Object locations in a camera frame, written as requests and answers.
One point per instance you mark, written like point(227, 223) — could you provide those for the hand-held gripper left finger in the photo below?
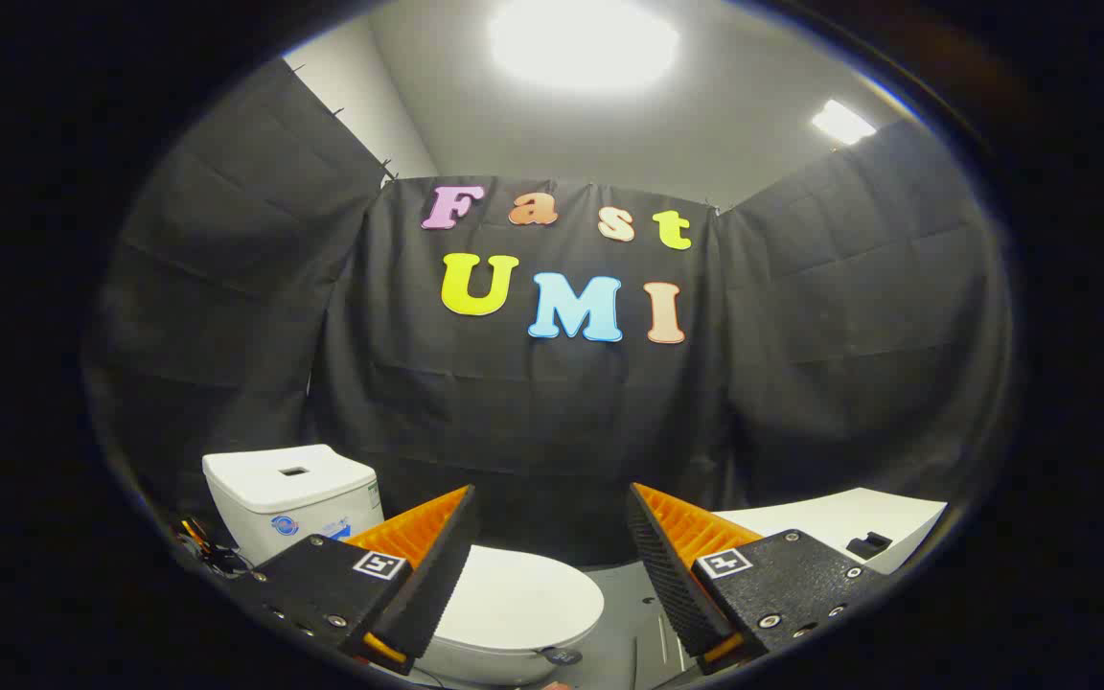
point(437, 585)

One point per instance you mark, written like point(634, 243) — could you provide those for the white toilet bowl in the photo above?
point(494, 666)

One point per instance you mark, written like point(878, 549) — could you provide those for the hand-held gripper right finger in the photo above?
point(672, 585)

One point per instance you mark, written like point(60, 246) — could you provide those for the large ceiling light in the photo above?
point(583, 43)

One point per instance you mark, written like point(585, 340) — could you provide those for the small ceiling light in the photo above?
point(842, 122)

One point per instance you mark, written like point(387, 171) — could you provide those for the black holder block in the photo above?
point(868, 545)

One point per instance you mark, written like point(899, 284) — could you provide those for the white drawer cabinet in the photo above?
point(830, 522)

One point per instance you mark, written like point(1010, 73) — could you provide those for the black backdrop cloth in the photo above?
point(533, 422)

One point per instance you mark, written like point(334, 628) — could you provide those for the white toilet tank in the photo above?
point(293, 494)

